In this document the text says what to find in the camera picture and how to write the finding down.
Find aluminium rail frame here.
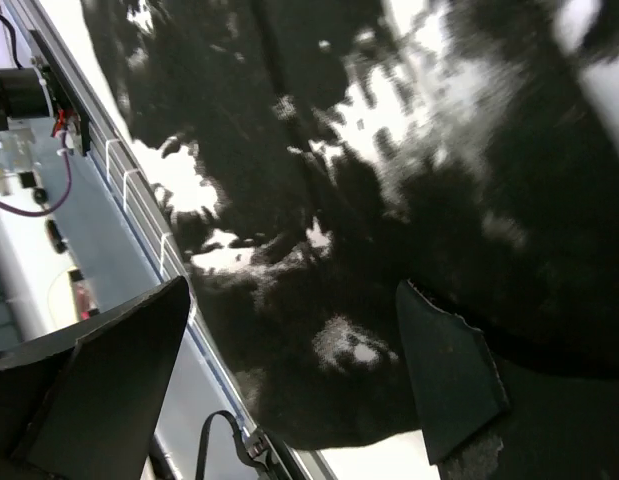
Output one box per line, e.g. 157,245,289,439
4,1,257,479

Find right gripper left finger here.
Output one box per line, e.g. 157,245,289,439
0,277,190,480

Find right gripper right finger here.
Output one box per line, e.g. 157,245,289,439
396,281,619,479

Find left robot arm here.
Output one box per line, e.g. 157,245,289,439
0,68,55,131

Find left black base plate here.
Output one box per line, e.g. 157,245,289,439
29,29,91,156

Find black white tie-dye trousers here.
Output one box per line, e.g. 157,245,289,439
82,1,619,450

